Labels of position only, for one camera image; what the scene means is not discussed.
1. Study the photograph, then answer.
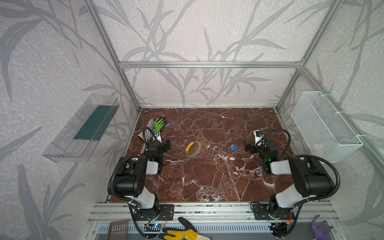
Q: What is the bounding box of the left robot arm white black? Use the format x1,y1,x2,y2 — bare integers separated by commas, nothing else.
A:
108,140,171,215

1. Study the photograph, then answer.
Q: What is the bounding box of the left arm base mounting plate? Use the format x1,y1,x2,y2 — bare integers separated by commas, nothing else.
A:
133,204,175,221

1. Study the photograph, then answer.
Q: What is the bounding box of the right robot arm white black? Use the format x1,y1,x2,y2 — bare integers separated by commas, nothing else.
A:
244,138,341,219

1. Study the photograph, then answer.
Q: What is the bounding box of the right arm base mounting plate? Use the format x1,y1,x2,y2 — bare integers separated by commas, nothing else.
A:
250,202,295,222

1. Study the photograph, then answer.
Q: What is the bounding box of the key with blue tag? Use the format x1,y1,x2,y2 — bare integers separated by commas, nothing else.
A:
230,145,238,152

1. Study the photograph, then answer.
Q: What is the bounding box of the metal garden trowel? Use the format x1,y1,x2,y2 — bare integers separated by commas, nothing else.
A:
138,119,154,155

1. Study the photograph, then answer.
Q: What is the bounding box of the green black work glove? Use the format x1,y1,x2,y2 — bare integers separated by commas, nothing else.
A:
154,117,168,131

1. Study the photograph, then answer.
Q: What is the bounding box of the pink object in basket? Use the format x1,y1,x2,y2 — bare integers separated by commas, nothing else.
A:
311,144,325,158

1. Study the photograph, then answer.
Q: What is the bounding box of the yellow black work glove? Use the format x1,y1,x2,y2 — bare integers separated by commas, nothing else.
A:
159,217,211,240

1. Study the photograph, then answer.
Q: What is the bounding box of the brown slotted vent plate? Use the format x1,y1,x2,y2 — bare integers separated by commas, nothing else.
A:
107,220,129,240

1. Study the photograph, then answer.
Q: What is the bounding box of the purple plastic hand toy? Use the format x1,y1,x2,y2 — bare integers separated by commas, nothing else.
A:
311,215,334,240

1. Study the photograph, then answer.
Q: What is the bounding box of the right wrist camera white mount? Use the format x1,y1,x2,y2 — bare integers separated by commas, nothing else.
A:
254,130,264,146

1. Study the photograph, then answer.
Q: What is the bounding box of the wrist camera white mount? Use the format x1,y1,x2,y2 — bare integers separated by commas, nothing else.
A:
153,130,162,143
254,130,264,146

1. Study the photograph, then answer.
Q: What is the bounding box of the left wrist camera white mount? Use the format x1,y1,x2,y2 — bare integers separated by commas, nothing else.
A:
153,130,162,143

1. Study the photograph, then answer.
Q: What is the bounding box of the white wire mesh basket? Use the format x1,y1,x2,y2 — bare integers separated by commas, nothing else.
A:
291,91,363,163

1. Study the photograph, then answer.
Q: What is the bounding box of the clear plastic wall bin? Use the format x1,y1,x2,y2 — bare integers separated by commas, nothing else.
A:
43,94,120,163

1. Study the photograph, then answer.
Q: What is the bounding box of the aluminium front rail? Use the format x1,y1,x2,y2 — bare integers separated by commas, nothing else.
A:
87,202,340,226

